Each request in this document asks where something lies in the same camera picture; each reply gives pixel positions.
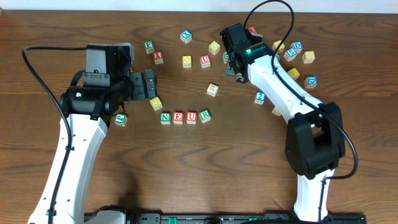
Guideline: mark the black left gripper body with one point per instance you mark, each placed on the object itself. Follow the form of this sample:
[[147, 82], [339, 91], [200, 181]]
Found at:
[[138, 86]]

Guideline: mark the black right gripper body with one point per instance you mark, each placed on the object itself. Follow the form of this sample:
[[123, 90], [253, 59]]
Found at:
[[234, 64]]

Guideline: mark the green N block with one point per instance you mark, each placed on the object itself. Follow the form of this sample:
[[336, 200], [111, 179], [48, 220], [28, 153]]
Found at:
[[165, 118]]

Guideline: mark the red E block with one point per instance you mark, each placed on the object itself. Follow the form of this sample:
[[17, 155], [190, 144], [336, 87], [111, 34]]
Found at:
[[178, 117]]

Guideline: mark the red u block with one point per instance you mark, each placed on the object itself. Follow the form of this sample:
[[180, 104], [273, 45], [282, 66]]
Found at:
[[192, 117], [205, 61]]

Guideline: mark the green R block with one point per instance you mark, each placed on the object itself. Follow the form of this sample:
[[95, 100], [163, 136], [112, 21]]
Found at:
[[205, 116]]

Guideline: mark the yellow S block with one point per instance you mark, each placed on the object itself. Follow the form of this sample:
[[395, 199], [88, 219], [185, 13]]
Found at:
[[276, 111]]

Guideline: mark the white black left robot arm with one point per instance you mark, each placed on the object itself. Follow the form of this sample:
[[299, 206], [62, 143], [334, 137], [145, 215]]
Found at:
[[86, 115]]

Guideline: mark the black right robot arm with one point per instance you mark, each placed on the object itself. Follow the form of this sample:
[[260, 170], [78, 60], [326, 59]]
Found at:
[[315, 139]]

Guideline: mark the green B block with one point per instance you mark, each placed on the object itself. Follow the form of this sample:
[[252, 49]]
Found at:
[[225, 57]]

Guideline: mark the yellow block left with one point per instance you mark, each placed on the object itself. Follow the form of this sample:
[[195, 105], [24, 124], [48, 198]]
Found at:
[[156, 103]]

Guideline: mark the red Y block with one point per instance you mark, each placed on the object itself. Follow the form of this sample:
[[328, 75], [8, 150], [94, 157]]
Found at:
[[158, 57]]

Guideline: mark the yellow block top middle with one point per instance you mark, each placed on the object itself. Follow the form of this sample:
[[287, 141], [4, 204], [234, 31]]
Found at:
[[214, 47]]

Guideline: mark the plain white wooden block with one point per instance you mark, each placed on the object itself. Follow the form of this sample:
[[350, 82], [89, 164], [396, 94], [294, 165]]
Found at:
[[212, 90]]

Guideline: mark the green F block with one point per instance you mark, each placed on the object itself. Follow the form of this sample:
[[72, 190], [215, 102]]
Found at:
[[149, 47]]

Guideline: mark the blue 2 block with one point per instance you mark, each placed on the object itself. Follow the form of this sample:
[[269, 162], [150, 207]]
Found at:
[[260, 98]]

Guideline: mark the red H block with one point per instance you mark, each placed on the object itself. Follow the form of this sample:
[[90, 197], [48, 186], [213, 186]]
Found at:
[[252, 29]]

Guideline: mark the yellow O block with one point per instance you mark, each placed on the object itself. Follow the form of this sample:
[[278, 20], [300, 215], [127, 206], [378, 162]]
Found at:
[[187, 61]]

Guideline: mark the green J block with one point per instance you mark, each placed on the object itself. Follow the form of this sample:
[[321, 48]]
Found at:
[[120, 119]]

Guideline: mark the yellow block upper right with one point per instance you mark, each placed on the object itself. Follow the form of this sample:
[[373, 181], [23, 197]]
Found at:
[[279, 46]]

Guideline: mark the blue S block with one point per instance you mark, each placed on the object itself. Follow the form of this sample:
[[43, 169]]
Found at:
[[290, 54]]

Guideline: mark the blue X block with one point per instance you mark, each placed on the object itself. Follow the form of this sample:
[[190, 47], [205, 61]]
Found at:
[[186, 36]]

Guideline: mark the blue D block upper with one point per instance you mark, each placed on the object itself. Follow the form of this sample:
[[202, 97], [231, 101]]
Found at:
[[296, 46]]

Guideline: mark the blue d block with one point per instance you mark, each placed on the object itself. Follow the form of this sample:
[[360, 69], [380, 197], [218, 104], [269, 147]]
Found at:
[[296, 46], [310, 82]]

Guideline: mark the yellow 8 block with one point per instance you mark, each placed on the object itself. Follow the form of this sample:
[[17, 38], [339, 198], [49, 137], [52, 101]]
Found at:
[[308, 57]]

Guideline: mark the blue D block lower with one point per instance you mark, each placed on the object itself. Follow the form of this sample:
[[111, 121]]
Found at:
[[310, 82]]

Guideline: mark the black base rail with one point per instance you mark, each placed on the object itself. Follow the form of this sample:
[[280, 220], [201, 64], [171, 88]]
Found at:
[[224, 218]]

